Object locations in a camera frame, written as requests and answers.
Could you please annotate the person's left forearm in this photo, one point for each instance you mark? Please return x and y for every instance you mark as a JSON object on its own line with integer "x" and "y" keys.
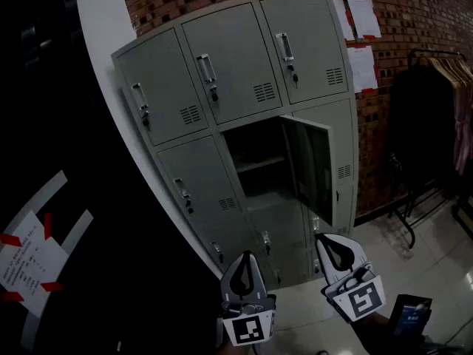
{"x": 236, "y": 350}

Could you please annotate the dark low platform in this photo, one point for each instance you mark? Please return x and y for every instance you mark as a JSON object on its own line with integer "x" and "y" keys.
{"x": 465, "y": 216}

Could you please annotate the black clothes rack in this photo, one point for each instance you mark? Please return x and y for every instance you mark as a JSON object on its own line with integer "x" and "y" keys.
{"x": 408, "y": 231}

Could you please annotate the black cabinet key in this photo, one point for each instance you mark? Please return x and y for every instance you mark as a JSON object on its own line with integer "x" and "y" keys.
{"x": 146, "y": 122}
{"x": 268, "y": 249}
{"x": 214, "y": 95}
{"x": 295, "y": 78}
{"x": 189, "y": 208}

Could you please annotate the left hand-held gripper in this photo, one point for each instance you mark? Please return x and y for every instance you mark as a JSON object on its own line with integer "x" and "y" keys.
{"x": 245, "y": 329}

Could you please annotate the grey metal locker cabinet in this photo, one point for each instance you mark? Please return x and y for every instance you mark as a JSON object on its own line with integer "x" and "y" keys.
{"x": 236, "y": 54}

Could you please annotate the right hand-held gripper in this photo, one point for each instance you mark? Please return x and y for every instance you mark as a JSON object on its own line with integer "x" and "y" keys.
{"x": 360, "y": 298}

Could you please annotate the white printed notice red tape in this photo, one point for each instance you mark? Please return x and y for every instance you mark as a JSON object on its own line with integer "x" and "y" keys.
{"x": 29, "y": 264}

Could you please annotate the grey locker door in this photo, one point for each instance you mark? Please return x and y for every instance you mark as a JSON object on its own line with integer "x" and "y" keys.
{"x": 312, "y": 168}

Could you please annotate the black smartphone on wrist mount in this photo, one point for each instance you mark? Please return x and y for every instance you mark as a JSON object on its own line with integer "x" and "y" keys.
{"x": 410, "y": 314}

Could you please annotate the black hanging garment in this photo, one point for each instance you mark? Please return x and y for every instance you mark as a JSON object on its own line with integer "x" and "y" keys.
{"x": 421, "y": 124}

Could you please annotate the person's right forearm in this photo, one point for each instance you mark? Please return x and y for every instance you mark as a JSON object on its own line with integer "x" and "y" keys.
{"x": 373, "y": 335}

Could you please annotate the row of wooden hangers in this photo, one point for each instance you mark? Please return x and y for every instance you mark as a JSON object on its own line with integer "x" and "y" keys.
{"x": 452, "y": 69}

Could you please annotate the pink hanging garment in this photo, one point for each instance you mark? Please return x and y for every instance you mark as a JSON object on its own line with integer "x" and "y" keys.
{"x": 465, "y": 131}

